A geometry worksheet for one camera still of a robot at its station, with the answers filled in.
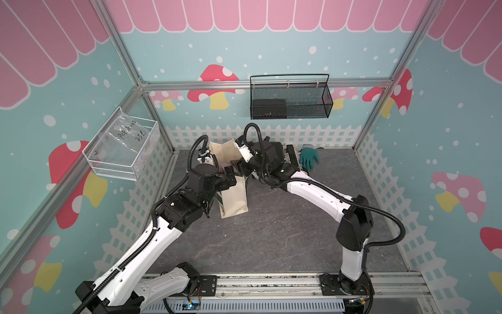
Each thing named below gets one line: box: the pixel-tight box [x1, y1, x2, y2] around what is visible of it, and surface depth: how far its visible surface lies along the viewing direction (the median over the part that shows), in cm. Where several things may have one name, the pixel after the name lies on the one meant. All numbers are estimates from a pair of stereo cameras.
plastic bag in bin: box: [100, 107, 150, 153], surface depth 75 cm
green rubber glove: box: [299, 147, 321, 170], surface depth 118 cm
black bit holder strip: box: [286, 143, 299, 168], surface depth 119 cm
